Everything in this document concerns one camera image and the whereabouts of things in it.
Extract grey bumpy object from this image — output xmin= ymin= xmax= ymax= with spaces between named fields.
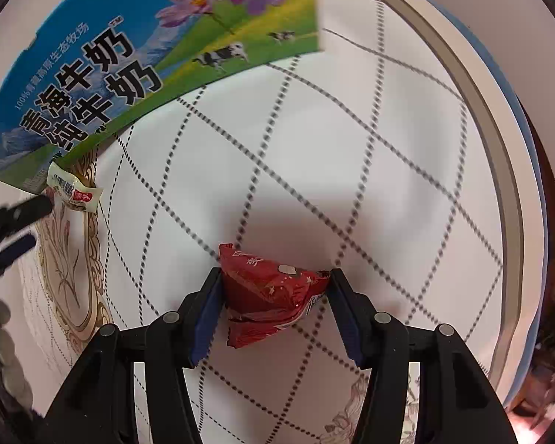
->
xmin=0 ymin=293 xmax=35 ymax=414

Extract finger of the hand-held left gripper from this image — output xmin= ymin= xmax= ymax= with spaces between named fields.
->
xmin=0 ymin=194 xmax=55 ymax=236
xmin=0 ymin=233 xmax=38 ymax=285

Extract white diamond pattern quilt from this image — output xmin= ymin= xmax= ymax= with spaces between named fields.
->
xmin=0 ymin=0 xmax=525 ymax=444

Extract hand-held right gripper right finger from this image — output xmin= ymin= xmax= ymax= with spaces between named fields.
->
xmin=326 ymin=267 xmax=521 ymax=444

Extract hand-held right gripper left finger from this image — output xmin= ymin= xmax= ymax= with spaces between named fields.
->
xmin=46 ymin=266 xmax=225 ymax=444

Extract printed cardboard box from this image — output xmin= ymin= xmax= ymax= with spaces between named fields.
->
xmin=0 ymin=0 xmax=324 ymax=195

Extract small white sachet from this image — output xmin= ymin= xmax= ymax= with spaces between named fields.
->
xmin=46 ymin=163 xmax=104 ymax=212

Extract red star print snack packet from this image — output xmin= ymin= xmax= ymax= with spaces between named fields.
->
xmin=218 ymin=243 xmax=332 ymax=349

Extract blue bed sheet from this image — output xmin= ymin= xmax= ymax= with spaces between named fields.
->
xmin=425 ymin=0 xmax=550 ymax=410

